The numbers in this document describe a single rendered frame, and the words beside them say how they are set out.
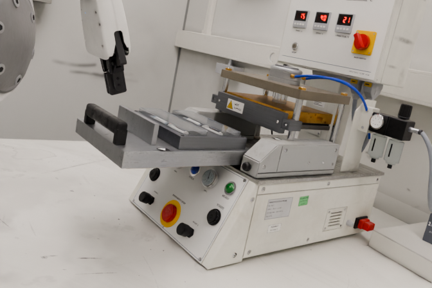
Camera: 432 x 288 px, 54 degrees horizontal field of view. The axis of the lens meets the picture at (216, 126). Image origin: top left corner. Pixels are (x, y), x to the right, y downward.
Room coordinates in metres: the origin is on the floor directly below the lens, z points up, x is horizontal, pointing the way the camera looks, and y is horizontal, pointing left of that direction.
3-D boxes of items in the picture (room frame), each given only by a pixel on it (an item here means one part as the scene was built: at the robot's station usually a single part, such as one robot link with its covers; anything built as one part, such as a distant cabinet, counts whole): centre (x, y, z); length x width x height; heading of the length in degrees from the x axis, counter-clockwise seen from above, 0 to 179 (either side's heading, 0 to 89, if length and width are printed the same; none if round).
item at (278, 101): (1.03, -0.15, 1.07); 0.22 x 0.17 x 0.10; 40
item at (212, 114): (1.10, 0.00, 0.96); 0.25 x 0.05 x 0.07; 130
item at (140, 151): (0.84, 0.10, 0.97); 0.30 x 0.22 x 0.08; 130
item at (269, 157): (0.88, -0.17, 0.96); 0.26 x 0.05 x 0.07; 130
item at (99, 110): (0.75, 0.20, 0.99); 0.15 x 0.02 x 0.04; 40
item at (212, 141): (0.87, 0.06, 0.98); 0.20 x 0.17 x 0.03; 40
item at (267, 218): (1.02, -0.15, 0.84); 0.53 x 0.37 x 0.17; 130
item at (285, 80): (1.04, -0.18, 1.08); 0.31 x 0.24 x 0.13; 40
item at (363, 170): (1.06, -0.17, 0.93); 0.46 x 0.35 x 0.01; 130
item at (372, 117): (0.95, -0.38, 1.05); 0.15 x 0.05 x 0.15; 40
